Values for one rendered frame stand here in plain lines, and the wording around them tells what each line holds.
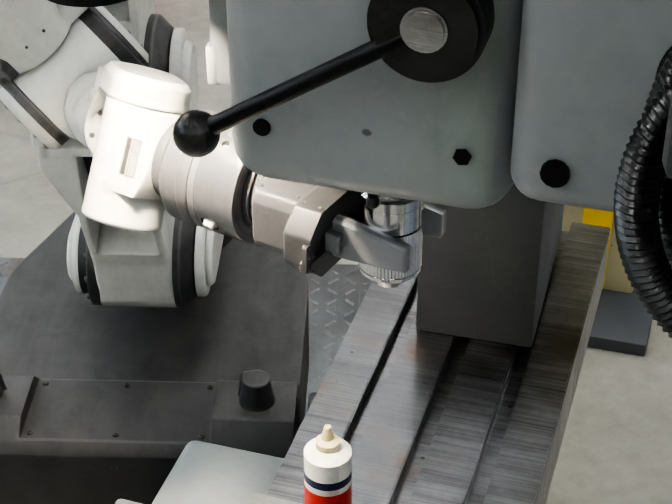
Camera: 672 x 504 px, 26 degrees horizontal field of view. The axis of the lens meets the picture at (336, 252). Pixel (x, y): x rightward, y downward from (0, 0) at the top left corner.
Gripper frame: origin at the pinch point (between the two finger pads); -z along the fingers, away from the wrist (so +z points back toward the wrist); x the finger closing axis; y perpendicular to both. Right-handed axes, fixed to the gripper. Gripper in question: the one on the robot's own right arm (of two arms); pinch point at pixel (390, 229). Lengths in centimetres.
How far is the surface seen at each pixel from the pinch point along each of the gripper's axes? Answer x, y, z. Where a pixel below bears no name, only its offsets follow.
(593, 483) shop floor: 113, 124, 17
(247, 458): 10.2, 39.9, 20.7
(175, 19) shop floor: 236, 126, 201
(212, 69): -5.0, -12.0, 11.8
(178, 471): 5.2, 39.9, 25.4
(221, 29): -4.8, -15.1, 11.0
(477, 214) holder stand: 29.5, 16.8, 6.4
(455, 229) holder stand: 28.9, 18.9, 8.4
